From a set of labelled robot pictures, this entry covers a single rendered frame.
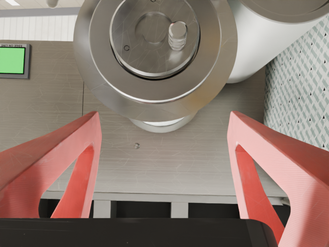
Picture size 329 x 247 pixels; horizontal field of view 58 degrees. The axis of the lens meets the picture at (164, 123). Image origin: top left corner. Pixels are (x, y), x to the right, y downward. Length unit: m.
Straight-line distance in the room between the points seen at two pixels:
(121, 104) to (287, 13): 0.17
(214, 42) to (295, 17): 0.08
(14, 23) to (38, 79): 2.94
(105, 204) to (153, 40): 0.42
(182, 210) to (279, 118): 0.27
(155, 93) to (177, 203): 0.38
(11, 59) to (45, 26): 2.72
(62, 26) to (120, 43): 3.06
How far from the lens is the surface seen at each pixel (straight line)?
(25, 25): 3.51
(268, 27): 0.30
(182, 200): 0.60
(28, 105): 0.65
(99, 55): 0.27
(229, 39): 0.28
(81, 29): 0.29
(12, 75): 0.67
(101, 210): 0.62
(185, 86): 0.26
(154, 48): 0.26
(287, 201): 0.61
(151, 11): 0.26
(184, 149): 0.59
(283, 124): 0.45
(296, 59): 0.43
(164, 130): 0.51
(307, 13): 0.31
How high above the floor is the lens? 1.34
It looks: 4 degrees down
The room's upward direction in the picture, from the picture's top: 179 degrees counter-clockwise
